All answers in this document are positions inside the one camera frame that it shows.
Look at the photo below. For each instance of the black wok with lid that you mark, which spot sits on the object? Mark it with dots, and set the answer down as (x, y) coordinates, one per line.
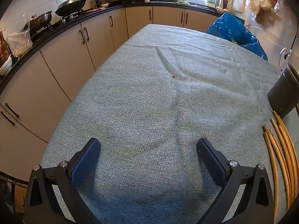
(70, 4)

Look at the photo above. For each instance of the black kitchen countertop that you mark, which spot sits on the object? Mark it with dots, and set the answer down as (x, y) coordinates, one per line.
(98, 12)

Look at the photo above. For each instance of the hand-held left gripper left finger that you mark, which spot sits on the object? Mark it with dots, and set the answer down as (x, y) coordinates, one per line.
(85, 161)

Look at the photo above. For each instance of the clear plastic bag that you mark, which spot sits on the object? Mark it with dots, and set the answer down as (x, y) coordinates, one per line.
(19, 43)

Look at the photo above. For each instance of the beige kitchen cabinets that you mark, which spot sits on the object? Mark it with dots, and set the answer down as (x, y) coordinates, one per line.
(63, 56)

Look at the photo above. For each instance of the dark red packet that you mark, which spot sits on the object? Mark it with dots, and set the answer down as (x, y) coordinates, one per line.
(4, 49)

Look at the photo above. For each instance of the steel kettle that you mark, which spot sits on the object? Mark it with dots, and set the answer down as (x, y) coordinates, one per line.
(97, 1)

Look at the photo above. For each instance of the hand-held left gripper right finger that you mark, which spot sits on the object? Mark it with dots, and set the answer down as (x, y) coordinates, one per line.
(211, 161)

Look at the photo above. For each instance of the white cutting board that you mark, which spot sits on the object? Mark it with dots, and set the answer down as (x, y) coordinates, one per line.
(240, 1)

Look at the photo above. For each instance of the steel cooking pot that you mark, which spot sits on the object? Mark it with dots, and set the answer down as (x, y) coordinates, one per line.
(41, 21)

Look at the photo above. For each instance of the black perforated utensil holder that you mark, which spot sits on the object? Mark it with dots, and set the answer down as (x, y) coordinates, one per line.
(283, 91)

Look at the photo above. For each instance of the gas stove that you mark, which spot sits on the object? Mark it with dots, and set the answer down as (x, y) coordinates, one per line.
(70, 16)

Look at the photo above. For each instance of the green container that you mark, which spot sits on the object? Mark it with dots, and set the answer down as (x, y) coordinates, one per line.
(211, 0)

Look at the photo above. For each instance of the white hanging plastic bag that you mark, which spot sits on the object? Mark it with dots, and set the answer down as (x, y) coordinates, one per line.
(264, 1)

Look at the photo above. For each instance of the green dish cloth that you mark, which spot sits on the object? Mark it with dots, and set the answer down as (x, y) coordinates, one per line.
(182, 2)

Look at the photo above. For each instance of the grey-blue tablecloth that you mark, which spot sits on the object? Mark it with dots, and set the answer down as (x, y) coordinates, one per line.
(151, 93)

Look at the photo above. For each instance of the white dish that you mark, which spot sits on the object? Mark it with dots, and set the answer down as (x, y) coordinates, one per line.
(5, 66)

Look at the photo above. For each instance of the pink cloth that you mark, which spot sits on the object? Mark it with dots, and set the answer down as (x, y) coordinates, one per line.
(95, 9)

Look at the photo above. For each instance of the blue plastic bag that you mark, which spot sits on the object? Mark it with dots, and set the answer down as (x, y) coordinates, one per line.
(231, 30)

